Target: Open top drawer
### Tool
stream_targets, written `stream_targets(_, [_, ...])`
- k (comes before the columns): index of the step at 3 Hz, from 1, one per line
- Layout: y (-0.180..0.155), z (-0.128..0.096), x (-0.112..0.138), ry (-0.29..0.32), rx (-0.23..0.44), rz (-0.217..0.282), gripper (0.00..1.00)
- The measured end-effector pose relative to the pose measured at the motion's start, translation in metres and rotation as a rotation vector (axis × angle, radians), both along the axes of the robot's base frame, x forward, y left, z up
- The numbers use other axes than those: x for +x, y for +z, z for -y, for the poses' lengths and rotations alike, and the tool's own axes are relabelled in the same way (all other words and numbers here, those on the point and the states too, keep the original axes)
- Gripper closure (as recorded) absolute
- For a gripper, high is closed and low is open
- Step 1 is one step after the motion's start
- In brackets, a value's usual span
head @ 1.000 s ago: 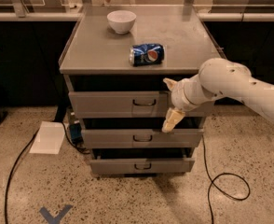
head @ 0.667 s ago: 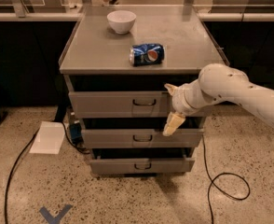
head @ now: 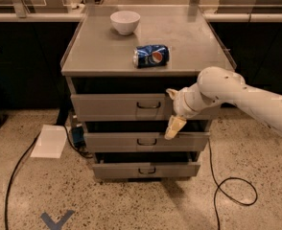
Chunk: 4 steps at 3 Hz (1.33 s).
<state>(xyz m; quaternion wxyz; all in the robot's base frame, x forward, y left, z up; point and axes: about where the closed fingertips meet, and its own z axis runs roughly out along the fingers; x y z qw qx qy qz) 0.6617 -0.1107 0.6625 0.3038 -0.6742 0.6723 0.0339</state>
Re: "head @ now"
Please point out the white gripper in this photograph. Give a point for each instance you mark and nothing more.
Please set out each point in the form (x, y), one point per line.
(179, 103)

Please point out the grey top drawer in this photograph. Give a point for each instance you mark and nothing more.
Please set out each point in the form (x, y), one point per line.
(122, 107)

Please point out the grey drawer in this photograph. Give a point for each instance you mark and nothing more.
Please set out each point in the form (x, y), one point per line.
(145, 170)
(145, 142)
(122, 107)

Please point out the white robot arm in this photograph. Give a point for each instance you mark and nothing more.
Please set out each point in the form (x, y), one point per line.
(216, 86)

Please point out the grey bottom drawer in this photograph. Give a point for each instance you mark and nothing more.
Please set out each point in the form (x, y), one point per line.
(145, 170)

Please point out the grey metal drawer cabinet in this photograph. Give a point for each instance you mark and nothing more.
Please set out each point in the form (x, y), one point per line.
(99, 61)

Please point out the grey middle drawer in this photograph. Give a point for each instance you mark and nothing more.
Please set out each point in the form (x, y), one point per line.
(145, 142)

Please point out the blue Pepsi can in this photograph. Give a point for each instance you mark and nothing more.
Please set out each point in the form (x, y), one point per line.
(151, 56)

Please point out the blue box on floor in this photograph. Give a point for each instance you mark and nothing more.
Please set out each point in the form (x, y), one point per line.
(77, 136)

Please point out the white ceramic bowl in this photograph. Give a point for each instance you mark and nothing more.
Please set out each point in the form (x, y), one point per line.
(125, 22)

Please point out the white paper sheet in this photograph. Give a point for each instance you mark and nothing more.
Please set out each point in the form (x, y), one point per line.
(50, 142)

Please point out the dark counter with rail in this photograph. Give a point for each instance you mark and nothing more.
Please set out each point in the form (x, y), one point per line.
(31, 56)

